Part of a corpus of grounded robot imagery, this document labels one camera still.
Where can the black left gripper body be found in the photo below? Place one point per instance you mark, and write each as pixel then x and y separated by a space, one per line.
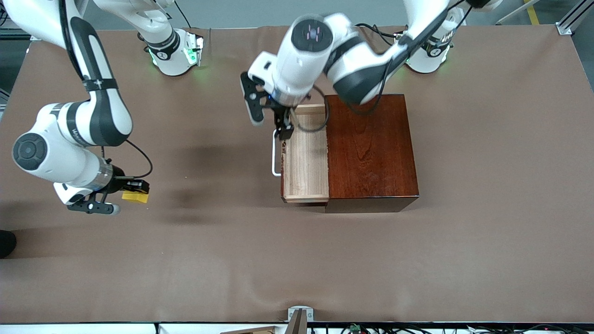
pixel 280 112

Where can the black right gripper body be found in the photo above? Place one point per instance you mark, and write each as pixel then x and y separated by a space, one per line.
pixel 119 182

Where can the yellow block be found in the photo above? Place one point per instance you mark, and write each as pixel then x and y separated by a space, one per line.
pixel 135 198

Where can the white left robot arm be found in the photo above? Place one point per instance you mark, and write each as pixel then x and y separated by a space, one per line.
pixel 297 60

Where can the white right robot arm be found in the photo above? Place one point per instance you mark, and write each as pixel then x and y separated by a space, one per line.
pixel 55 162

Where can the brown table cover cloth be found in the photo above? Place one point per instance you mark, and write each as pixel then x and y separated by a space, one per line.
pixel 139 255

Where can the dark red wooden cabinet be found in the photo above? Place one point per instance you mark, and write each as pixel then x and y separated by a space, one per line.
pixel 371 148

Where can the black shoe tip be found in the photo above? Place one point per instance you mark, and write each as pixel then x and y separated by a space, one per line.
pixel 5 243

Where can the green plug connector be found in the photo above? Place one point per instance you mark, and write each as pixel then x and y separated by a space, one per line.
pixel 355 328

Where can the yellow floor tape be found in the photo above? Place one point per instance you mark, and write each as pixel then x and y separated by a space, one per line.
pixel 532 14

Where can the aluminium frame profile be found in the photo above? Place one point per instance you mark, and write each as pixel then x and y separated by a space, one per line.
pixel 568 25
pixel 35 35

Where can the grey metal clamp bracket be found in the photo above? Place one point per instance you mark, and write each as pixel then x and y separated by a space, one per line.
pixel 300 315

